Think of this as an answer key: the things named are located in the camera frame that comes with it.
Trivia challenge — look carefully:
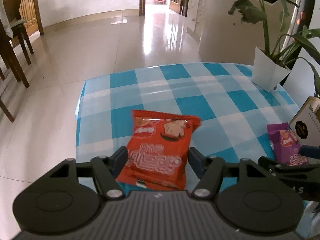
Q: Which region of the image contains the wooden chair with green cushion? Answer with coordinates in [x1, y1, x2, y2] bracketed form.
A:
[2, 0, 34, 65]

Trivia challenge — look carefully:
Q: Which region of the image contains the brown wooden door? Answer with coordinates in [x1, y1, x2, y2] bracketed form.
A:
[15, 0, 44, 37]

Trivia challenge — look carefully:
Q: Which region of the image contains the white appliance with red lights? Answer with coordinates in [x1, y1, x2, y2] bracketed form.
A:
[285, 0, 320, 68]

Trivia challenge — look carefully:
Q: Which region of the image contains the beige cardboard box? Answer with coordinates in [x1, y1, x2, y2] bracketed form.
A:
[289, 96, 320, 147]

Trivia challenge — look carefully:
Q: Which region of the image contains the green leafy plant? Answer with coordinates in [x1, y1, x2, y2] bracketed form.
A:
[211, 0, 320, 100]

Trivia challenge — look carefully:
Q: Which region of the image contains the white cabinet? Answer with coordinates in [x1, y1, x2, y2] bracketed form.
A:
[186, 0, 207, 32]

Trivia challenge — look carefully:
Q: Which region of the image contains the blue checkered tablecloth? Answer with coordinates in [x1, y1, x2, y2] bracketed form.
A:
[74, 62, 302, 195]

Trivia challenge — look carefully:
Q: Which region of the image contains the purple snack packet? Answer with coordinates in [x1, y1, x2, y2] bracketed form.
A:
[266, 122, 310, 167]

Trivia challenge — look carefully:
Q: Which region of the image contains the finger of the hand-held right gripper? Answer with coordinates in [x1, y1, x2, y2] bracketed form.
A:
[300, 144, 320, 159]
[258, 156, 320, 178]

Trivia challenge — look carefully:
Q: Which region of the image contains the dark wooden chair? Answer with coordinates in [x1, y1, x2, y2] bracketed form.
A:
[0, 20, 30, 123]

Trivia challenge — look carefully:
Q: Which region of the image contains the red snack packet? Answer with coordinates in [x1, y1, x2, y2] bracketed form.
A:
[115, 109, 202, 190]

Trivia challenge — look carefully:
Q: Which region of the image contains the white plant pot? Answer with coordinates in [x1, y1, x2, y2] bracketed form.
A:
[251, 46, 292, 92]

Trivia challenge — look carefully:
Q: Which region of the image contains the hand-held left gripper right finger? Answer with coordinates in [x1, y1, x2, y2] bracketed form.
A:
[188, 147, 270, 198]

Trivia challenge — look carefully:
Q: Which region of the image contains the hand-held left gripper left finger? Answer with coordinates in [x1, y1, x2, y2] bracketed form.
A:
[50, 146, 128, 198]

